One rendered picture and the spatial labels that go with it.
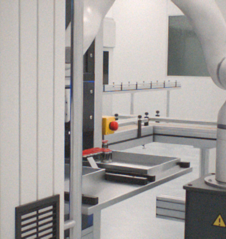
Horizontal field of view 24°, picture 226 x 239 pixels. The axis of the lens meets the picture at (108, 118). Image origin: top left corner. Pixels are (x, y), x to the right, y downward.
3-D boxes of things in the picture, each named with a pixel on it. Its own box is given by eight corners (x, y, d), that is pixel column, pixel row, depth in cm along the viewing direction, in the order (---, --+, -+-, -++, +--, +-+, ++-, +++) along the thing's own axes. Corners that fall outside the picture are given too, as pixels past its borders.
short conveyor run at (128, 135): (83, 161, 224) (83, 124, 222) (53, 158, 232) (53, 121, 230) (155, 142, 283) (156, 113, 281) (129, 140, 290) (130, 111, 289)
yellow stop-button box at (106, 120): (91, 133, 223) (91, 116, 222) (100, 132, 229) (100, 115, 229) (106, 135, 219) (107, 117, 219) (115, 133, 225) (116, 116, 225)
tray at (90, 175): (-33, 181, 166) (-33, 170, 166) (22, 168, 188) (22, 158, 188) (56, 196, 149) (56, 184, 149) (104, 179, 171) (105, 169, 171)
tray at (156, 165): (61, 168, 190) (61, 158, 190) (100, 158, 212) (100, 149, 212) (147, 179, 172) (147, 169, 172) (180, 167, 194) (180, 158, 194)
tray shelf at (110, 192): (-45, 190, 162) (-45, 184, 162) (83, 158, 222) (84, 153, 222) (88, 215, 138) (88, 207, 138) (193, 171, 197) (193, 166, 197)
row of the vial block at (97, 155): (79, 167, 191) (79, 154, 190) (105, 160, 206) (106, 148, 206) (84, 168, 190) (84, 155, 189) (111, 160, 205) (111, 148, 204)
